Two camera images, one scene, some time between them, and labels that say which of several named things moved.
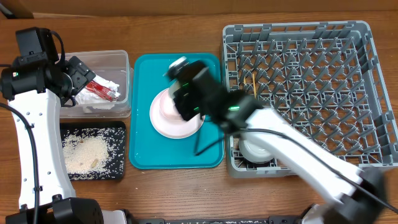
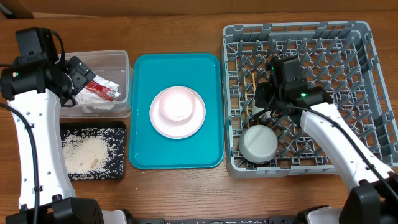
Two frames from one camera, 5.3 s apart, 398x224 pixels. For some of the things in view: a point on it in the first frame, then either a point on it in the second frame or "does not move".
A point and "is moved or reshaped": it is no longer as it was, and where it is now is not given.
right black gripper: x=185 y=109 -> x=262 y=100
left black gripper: x=81 y=74 does not move
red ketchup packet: x=102 y=91 does not move
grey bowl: x=258 y=150 does not move
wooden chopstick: x=255 y=91 does not move
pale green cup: x=173 y=88 is moved or reshaped
